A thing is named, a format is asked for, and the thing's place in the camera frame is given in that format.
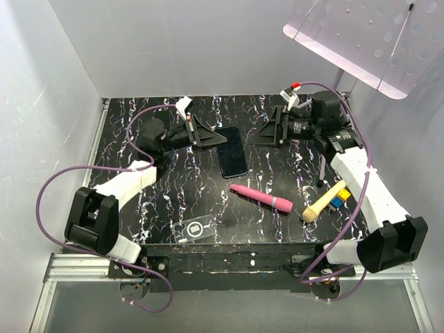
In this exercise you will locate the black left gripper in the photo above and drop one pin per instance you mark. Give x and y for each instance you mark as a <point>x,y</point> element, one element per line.
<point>203,136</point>

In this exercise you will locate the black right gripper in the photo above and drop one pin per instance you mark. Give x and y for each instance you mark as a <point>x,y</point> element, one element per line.
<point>266,134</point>

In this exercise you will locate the black smartphone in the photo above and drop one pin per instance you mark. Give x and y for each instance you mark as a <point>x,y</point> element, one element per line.
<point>232,159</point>

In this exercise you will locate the clear phone case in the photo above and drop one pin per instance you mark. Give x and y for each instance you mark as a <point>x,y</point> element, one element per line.
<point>194,229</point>

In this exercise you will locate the phone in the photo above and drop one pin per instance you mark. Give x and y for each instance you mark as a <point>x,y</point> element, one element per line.
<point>164,115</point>

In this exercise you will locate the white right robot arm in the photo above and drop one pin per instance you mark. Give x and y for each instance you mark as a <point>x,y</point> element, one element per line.
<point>395,237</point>

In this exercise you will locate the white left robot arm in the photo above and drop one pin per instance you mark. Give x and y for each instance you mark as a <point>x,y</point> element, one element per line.
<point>93,221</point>

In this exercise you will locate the pink toy microphone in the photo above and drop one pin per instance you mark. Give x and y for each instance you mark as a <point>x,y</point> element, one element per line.
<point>275,202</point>

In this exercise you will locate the cream wooden toy microphone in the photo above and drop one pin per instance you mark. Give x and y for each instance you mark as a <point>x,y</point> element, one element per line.
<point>312,212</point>

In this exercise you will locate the yellow toy brick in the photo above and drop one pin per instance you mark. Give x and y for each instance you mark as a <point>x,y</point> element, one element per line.
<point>344,194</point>

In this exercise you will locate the blue toy brick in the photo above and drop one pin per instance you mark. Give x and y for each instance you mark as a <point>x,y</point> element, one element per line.
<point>335,203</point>

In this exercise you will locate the lilac music stand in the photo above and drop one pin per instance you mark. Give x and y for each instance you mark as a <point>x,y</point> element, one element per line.
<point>394,49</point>

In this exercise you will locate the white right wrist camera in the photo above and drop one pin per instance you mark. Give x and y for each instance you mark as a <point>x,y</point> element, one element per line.
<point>290,95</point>

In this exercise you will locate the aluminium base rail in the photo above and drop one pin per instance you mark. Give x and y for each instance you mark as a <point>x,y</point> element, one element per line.
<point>88,268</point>

